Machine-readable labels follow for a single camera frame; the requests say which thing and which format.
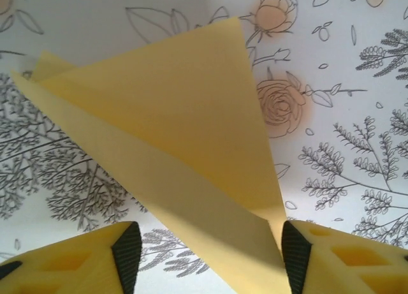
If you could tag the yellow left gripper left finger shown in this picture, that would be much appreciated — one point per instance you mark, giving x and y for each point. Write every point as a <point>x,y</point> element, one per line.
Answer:
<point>70,268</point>

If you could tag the yellow cloth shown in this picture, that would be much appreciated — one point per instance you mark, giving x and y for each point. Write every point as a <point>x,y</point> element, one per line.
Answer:
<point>175,115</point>

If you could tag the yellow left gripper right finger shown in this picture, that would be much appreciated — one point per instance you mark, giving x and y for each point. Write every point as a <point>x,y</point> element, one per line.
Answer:
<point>350,268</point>

